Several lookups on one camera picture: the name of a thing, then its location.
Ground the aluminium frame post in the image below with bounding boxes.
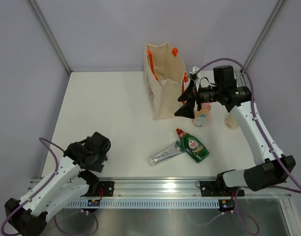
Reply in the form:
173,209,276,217
244,0,287,69
27,0,73,75

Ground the beige canvas tote bag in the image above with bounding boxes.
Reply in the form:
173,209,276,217
143,42,187,120

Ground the right aluminium frame post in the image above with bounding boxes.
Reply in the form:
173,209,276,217
244,0,287,69

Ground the peach bottle pink cap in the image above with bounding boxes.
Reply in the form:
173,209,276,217
192,103,212,127

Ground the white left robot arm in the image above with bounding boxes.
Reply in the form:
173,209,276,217
0,132,114,236

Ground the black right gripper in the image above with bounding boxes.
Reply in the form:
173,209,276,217
175,79,223,119

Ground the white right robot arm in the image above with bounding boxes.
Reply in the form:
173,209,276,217
175,65,296,195

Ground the green Fairy dish soap bottle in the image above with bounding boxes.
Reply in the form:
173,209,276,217
176,128,210,163

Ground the right side aluminium rail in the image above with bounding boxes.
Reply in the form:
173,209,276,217
234,69,247,87

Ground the left aluminium frame post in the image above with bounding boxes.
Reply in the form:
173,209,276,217
27,0,73,75

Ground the slotted white cable duct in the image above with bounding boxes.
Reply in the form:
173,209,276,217
65,199,219,209

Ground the aluminium mounting rail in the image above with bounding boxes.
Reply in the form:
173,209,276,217
99,177,293,199

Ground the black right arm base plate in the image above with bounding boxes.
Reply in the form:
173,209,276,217
198,180,238,197

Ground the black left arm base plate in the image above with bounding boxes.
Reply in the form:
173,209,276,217
82,181,115,197

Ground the silver toothpaste tube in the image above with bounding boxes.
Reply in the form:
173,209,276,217
148,141,184,166

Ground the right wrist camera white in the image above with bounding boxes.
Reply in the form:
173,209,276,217
190,66,202,89

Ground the cream pump lotion bottle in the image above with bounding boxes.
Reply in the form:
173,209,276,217
224,113,239,130

